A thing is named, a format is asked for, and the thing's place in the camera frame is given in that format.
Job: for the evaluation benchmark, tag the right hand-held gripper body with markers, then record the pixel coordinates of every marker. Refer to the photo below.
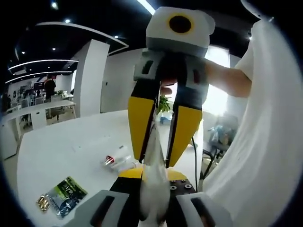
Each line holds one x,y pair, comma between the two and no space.
180,35

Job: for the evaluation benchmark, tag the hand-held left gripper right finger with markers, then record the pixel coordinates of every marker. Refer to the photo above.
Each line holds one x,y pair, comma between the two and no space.
198,210

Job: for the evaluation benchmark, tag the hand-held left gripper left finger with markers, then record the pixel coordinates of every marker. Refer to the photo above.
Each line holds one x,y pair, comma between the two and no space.
106,208

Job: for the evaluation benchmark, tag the black green skincare sachet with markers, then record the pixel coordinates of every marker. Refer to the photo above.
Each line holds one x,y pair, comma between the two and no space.
66,196

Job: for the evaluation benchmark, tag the red-collared white skincare bottle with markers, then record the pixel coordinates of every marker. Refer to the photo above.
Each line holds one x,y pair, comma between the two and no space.
109,160

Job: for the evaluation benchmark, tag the white skincare tube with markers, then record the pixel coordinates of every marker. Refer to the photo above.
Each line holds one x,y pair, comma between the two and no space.
155,189

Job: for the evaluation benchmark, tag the gold skincare packet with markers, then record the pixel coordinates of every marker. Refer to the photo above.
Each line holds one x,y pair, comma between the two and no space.
43,203

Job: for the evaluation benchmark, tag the person's right hand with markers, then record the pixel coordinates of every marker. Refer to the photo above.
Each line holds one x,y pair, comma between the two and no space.
166,88

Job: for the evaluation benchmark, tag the green potted plant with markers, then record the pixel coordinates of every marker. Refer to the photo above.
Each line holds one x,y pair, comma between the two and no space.
164,102

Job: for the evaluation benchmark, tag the blue cloth bundle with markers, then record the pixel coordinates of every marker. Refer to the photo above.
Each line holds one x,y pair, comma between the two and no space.
221,134

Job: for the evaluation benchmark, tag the long ceiling light strip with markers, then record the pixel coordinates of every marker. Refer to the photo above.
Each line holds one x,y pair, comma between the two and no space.
145,4

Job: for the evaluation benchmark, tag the person in white shirt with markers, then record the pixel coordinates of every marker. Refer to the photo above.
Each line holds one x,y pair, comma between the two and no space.
260,142

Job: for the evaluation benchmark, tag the white chest device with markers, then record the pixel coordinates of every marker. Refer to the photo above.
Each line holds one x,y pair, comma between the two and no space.
251,7

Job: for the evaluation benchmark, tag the long white counter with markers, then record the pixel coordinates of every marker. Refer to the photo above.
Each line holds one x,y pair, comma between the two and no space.
54,105

